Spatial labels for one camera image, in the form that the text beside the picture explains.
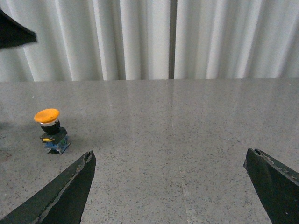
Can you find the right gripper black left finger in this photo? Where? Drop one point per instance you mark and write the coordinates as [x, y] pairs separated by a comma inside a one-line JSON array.
[[62, 201]]

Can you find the yellow mushroom push button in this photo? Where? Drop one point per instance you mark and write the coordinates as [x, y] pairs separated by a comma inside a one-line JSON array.
[[54, 138]]

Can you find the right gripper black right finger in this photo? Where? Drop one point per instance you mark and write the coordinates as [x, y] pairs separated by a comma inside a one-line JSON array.
[[276, 185]]

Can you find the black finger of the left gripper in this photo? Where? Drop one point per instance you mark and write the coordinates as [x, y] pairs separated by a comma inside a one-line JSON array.
[[13, 34]]

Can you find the white pleated curtain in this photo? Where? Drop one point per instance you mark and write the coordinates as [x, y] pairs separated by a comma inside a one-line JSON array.
[[153, 39]]

